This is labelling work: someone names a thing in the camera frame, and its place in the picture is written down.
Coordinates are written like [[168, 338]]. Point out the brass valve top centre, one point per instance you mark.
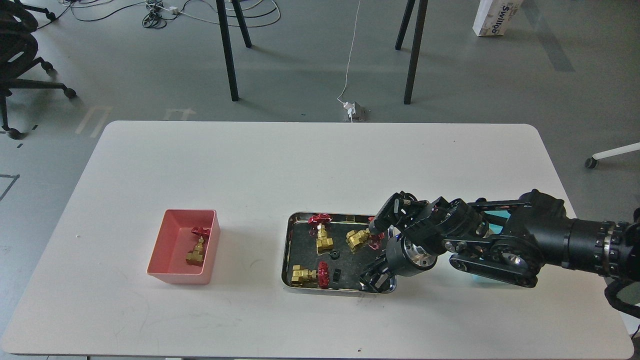
[[318, 229]]

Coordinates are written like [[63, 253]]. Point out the black table leg right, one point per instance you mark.
[[416, 44]]

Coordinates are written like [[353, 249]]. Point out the white cardboard box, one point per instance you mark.
[[494, 16]]

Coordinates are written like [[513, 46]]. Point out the small black gear bottom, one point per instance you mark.
[[336, 276]]

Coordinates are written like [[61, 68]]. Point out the black office chair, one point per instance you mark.
[[18, 54]]

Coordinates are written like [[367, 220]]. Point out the black table leg left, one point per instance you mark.
[[226, 41]]

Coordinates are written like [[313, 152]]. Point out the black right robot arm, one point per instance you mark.
[[507, 240]]

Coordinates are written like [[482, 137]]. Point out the pink plastic box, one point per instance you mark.
[[175, 239]]

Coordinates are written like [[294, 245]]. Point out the brass valve bottom left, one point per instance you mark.
[[301, 276]]

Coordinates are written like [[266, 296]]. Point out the brass valve top right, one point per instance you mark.
[[357, 239]]

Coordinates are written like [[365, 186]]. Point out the metal tray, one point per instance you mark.
[[300, 249]]

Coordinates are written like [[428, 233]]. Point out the white chair base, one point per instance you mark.
[[592, 161]]

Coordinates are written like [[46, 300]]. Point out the brass valve red handle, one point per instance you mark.
[[196, 256]]

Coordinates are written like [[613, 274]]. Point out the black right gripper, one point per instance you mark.
[[401, 258]]

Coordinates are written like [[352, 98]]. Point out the black table leg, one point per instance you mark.
[[226, 41], [416, 44]]

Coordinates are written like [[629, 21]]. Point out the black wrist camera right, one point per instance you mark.
[[398, 211]]

